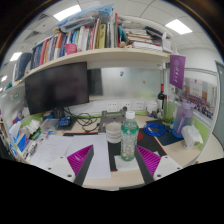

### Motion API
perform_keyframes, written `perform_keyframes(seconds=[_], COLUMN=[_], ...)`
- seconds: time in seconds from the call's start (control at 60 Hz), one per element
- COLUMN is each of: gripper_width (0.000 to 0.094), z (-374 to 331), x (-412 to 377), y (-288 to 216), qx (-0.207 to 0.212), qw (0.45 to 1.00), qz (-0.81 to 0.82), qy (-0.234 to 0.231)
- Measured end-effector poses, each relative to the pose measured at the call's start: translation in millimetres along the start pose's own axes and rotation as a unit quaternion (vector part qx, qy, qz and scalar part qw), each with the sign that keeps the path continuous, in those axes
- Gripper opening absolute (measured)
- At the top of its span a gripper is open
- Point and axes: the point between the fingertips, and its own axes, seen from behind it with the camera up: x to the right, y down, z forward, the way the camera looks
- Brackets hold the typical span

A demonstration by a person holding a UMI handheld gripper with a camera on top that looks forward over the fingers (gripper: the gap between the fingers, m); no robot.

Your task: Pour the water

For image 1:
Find coiled blue cable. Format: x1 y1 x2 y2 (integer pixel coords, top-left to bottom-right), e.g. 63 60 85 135
143 121 168 138

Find dark wine bottle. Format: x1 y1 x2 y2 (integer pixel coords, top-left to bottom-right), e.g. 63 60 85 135
157 83 166 113

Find white cup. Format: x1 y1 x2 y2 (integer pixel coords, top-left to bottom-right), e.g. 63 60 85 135
105 122 123 145

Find purple hanging banner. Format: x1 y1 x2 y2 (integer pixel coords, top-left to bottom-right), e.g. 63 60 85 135
168 54 187 90

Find green-labelled clear drink bottle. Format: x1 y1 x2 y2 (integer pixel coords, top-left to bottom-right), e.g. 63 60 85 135
120 110 140 162

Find large white paper sheet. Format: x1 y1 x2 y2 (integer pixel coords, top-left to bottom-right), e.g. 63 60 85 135
64 133 112 180

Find small white paper sheet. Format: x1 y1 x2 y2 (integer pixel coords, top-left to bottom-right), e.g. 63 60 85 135
114 154 140 173

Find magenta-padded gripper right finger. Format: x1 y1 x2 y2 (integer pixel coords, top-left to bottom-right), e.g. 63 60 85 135
133 144 184 185

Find ceiling lights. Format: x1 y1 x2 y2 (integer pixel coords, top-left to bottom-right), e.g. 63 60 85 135
0 4 194 93

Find grey metal laptop stand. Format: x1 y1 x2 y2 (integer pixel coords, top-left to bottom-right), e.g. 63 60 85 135
97 106 128 134

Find white shelf with books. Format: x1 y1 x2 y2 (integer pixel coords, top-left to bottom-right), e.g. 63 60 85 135
13 4 178 82

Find black cables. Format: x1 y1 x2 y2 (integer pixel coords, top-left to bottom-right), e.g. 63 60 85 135
63 108 101 133

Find group photo poster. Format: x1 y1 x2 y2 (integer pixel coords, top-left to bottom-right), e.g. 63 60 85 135
181 77 218 121

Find dark wall panel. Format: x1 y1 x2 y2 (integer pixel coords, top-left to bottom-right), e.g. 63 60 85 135
87 68 104 97

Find written white paper sheet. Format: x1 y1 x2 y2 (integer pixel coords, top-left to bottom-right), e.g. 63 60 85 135
29 134 73 170

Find white ceramic jar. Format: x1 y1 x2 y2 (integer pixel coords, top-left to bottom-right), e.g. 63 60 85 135
146 100 159 116

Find tall clear glass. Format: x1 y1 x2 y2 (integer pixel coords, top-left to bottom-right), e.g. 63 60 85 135
162 99 175 126

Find white wall socket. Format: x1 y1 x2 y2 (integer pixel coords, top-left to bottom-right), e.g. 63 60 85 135
119 100 132 112
105 101 119 113
132 99 145 111

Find black computer monitor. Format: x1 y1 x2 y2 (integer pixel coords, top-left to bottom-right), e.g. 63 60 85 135
24 61 90 116

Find black desk mat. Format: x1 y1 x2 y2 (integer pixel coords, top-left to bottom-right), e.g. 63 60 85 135
107 128 168 173

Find clear plastic box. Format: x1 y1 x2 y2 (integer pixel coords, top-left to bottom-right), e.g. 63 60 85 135
39 118 60 134

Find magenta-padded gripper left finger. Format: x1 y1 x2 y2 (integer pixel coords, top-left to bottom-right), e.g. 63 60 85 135
44 144 95 188

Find small blue device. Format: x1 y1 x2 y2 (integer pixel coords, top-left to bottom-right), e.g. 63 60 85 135
58 115 73 129

